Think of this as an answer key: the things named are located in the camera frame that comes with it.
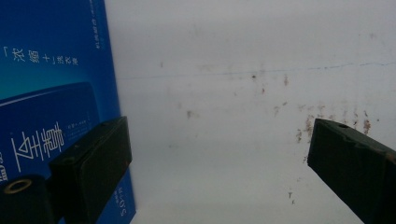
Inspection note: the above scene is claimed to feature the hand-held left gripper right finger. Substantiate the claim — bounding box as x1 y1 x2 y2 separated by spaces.
306 118 396 224

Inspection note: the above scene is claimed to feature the blue cardboard box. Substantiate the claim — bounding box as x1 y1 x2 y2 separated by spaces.
0 0 137 224

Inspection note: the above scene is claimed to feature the white paper sheet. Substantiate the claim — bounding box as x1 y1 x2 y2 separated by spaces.
104 0 396 224

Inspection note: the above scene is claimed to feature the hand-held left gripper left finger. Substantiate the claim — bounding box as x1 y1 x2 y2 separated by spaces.
49 116 134 224

